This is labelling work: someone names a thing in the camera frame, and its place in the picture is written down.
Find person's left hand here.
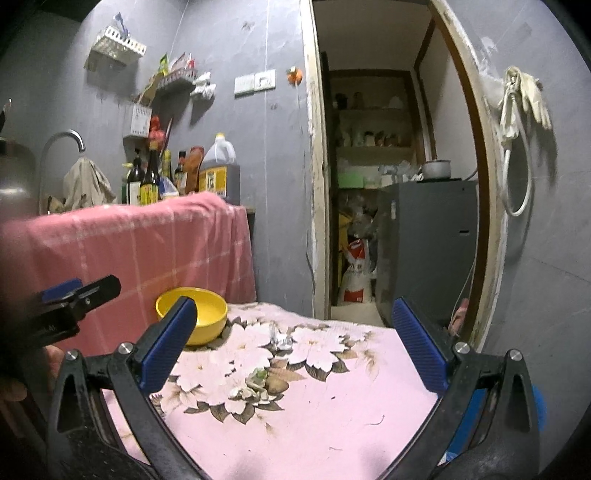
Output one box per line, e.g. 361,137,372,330
0,344,66,403

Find yellow plastic bowl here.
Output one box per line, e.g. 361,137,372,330
156,287,229,346

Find white crumpled bags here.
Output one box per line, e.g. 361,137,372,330
379,164,423,185

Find blue plastic bin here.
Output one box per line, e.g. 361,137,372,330
443,387,548,467

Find green wrapper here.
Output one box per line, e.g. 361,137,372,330
247,368,271,400

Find silver foil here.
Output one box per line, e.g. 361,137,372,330
270,325,294,350

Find bunch of seasoning packets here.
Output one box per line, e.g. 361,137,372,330
157,52,195,77

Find dark bottle yellow label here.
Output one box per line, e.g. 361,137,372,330
140,148,161,206

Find curved metal faucet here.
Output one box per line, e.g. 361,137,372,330
39,130,86,215

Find grey fridge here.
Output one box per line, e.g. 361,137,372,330
373,179,480,333

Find cream rubber gloves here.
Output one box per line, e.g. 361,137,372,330
499,66,553,139

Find red packet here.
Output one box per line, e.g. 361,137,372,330
148,115,167,151

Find white wall basket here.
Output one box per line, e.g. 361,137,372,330
122,102,153,139

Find large cooking oil jug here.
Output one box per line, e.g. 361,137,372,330
198,133,242,206

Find pink floral blanket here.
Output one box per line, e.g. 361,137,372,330
102,302,451,480

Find orange brown sauce bottle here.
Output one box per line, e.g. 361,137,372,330
184,147,205,195

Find metal kettle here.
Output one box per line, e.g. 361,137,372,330
0,138,38,217

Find pile of plastic bags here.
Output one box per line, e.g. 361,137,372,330
339,191,379,241

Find white hose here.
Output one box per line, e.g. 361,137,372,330
501,134,534,217

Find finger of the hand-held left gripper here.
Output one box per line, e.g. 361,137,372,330
69,275,122,319
39,278,84,304

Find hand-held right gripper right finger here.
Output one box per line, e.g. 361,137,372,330
379,296,540,480

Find white door frame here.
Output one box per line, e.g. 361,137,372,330
300,0,509,352

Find metal pot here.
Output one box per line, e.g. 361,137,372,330
421,160,452,181

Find grey wall shelf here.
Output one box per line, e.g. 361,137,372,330
154,69,198,95

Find white switch socket panel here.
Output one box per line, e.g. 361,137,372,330
234,69,277,97

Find wooden shelf unit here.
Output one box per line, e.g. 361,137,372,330
328,69,426,190

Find white perforated wall rack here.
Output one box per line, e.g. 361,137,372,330
85,25,147,70

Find white red sack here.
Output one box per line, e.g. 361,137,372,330
337,237,377,306

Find white wall-mounted holder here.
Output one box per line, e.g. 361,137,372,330
191,71,217,101

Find dark bottle red cap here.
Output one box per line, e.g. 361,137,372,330
174,151,188,192

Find beige rag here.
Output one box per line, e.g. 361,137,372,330
62,157,117,210

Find pink checked cloth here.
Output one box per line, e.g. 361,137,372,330
0,191,257,358

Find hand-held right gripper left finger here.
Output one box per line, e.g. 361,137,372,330
46,296,208,480

